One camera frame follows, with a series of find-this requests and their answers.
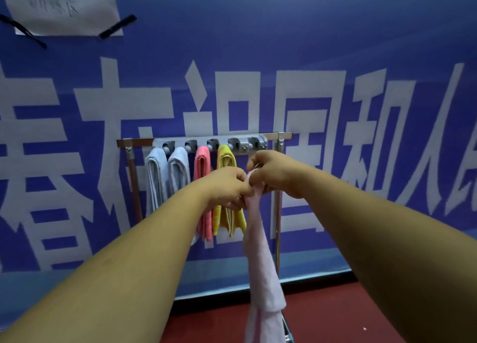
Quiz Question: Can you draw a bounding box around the person's left hand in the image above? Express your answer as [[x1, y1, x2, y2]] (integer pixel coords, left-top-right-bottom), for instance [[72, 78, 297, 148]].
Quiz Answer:
[[192, 166, 254, 212]]

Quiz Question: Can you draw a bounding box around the person's right hand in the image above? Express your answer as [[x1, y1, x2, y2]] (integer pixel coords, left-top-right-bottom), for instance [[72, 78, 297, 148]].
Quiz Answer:
[[245, 150, 312, 200]]

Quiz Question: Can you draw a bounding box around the yellow towel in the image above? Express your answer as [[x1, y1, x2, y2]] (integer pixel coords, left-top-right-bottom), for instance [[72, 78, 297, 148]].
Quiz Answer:
[[211, 144, 248, 238]]

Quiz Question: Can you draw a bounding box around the pink towel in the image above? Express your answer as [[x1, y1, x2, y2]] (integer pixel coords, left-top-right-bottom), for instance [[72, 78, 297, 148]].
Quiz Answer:
[[193, 146, 214, 243]]

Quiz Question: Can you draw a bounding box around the plain light blue towel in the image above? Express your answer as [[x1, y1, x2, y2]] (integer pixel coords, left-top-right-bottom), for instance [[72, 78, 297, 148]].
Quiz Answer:
[[166, 147, 198, 245]]

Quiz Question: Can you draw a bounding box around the striped light blue towel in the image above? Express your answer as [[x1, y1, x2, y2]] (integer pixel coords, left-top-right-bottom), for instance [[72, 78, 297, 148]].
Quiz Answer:
[[144, 148, 170, 217]]

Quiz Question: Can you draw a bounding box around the white printed towel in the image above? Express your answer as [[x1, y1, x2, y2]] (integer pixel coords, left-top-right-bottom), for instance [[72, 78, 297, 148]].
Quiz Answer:
[[242, 169, 288, 343]]

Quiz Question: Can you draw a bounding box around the metal towel rack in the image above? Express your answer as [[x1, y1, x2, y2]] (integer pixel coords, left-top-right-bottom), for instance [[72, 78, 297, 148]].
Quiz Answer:
[[116, 132, 293, 343]]

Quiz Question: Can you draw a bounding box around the person's right forearm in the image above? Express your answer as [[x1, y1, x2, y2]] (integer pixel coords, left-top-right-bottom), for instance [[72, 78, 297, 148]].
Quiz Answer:
[[298, 169, 477, 343]]

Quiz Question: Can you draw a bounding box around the person's left forearm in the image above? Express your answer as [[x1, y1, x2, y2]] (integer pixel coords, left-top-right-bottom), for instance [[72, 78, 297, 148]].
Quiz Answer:
[[0, 184, 211, 343]]

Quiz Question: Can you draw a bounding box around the grey plastic clip strip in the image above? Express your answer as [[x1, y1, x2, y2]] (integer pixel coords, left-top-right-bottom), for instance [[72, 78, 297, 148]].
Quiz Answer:
[[153, 134, 269, 155]]

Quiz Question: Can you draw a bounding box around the blue banner with white characters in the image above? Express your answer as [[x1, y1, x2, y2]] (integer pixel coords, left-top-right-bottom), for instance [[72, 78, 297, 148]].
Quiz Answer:
[[0, 0, 477, 332]]

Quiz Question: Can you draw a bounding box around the black tape strip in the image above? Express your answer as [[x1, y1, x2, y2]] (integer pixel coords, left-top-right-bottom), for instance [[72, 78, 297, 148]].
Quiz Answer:
[[98, 14, 138, 40], [0, 13, 48, 50]]

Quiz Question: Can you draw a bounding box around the white paper sign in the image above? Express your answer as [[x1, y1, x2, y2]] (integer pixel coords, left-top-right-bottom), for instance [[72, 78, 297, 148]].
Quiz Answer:
[[0, 0, 124, 37]]

